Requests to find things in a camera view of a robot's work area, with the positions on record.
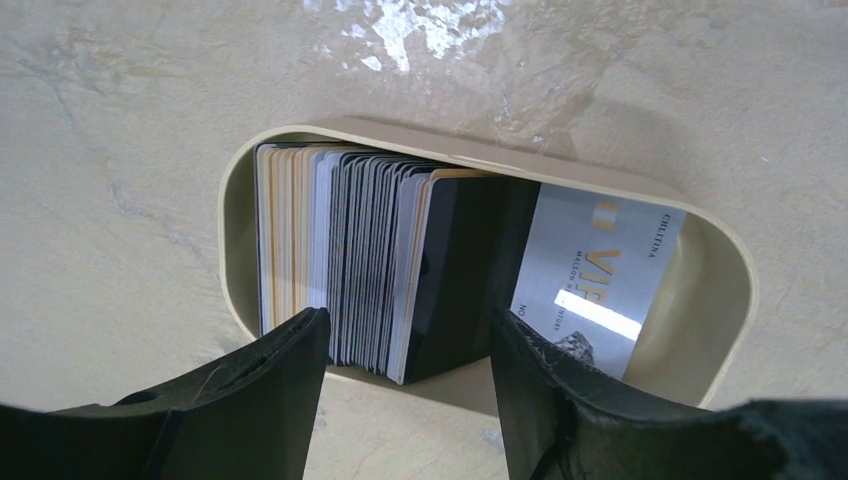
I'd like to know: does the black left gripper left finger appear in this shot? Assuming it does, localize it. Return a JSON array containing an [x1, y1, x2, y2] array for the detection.
[[1, 308, 330, 479]]

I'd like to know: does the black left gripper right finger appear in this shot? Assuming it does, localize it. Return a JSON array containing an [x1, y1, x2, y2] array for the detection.
[[489, 310, 847, 479]]

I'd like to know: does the silver VIP card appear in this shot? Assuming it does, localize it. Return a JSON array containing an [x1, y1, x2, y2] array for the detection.
[[511, 184, 686, 379]]

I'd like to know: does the stack of credit cards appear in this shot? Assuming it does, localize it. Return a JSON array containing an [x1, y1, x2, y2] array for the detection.
[[253, 142, 540, 385]]

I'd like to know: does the beige plastic tray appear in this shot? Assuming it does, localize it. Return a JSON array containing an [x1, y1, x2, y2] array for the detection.
[[218, 118, 759, 407]]

